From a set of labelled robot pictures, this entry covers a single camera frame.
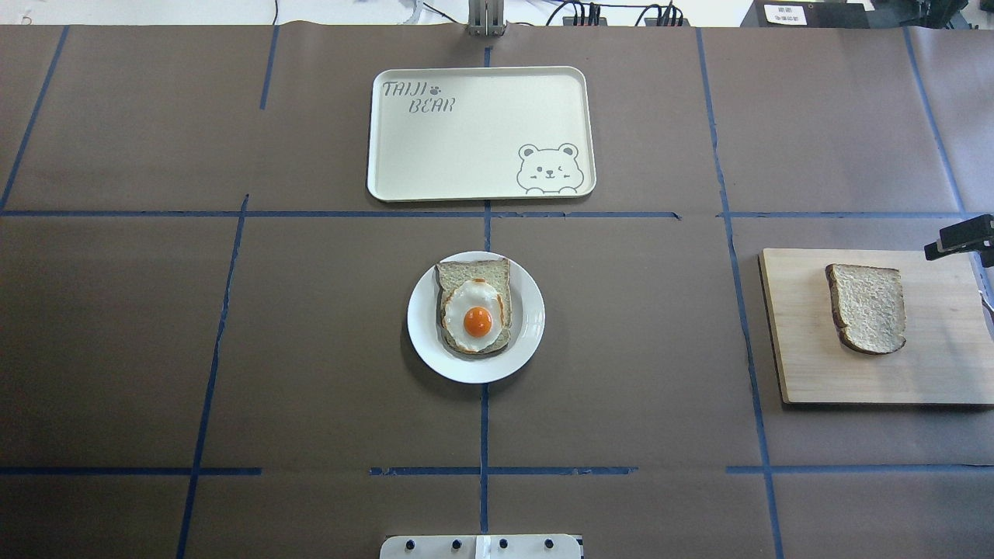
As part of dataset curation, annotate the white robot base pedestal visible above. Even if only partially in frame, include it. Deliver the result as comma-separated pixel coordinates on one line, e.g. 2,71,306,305
379,533,585,558

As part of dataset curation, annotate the white round plate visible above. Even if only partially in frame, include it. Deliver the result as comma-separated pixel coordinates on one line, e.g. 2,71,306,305
407,252,544,384

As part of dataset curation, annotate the black box on desk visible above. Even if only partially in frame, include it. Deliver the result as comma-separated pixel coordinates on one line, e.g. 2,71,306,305
739,1,871,29

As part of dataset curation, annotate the aluminium frame post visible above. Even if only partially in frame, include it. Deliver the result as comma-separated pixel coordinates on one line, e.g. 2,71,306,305
467,0,507,36

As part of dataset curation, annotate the wooden cutting board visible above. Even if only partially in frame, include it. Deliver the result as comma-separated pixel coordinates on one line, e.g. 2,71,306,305
759,248,993,406

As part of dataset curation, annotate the bread slice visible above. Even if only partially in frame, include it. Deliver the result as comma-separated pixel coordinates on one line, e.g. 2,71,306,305
825,264,908,355
434,258,513,355

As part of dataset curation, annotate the cream bear serving tray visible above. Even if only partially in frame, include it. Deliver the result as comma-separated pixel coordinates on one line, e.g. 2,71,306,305
367,66,597,203

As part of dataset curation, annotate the fried egg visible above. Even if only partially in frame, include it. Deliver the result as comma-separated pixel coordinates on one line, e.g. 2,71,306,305
441,277,503,354

